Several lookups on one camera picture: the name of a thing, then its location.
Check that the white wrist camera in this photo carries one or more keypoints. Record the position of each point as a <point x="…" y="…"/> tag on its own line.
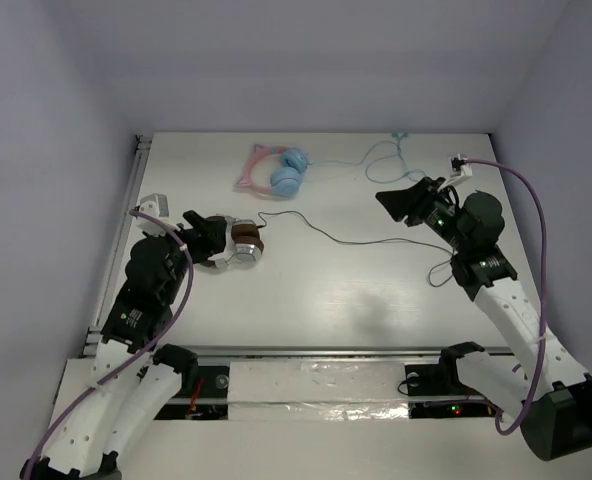
<point x="460" y="172"/>
<point x="155" y="206"/>

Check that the brown silver headphones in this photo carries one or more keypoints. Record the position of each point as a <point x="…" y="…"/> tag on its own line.
<point x="243" y="243"/>

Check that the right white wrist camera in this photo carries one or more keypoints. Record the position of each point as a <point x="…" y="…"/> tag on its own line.
<point x="460" y="172"/>

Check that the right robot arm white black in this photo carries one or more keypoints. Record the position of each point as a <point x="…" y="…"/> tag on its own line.
<point x="549" y="398"/>

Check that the pink blue cat headphones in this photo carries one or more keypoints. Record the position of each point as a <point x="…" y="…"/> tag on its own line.
<point x="285" y="181"/>

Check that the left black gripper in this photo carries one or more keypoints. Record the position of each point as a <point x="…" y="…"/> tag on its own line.
<point x="208" y="236"/>

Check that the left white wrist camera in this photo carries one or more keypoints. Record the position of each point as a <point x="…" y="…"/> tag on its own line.
<point x="155" y="206"/>

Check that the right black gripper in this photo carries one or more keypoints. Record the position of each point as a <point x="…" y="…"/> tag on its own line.
<point x="398" y="203"/>

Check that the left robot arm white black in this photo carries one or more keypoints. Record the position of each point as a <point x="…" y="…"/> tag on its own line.
<point x="133" y="373"/>

